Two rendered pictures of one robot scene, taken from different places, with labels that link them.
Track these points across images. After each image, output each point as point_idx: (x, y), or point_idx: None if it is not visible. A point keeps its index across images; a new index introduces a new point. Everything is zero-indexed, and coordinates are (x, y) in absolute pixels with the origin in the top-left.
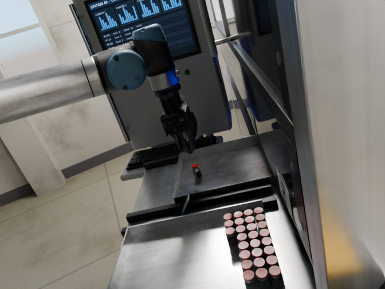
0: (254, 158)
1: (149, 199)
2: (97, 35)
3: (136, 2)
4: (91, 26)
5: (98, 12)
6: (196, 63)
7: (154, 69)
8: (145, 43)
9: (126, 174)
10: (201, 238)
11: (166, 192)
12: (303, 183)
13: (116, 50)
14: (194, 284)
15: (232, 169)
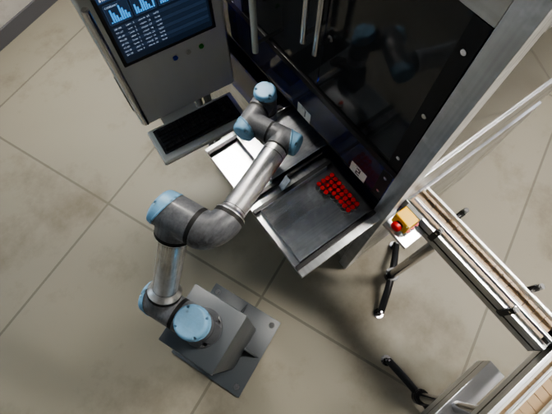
0: (294, 128)
1: None
2: (107, 29)
3: None
4: (98, 21)
5: (108, 5)
6: (209, 37)
7: (271, 114)
8: (270, 103)
9: (171, 158)
10: (304, 198)
11: None
12: (393, 186)
13: (282, 131)
14: (319, 222)
15: None
